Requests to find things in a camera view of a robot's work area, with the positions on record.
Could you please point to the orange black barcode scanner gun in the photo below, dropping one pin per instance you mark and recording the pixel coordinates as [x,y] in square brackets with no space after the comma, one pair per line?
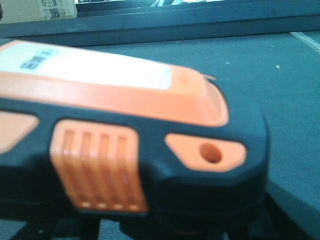
[164,149]

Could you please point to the large cardboard box black print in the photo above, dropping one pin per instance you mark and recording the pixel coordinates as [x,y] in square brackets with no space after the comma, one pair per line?
[20,11]

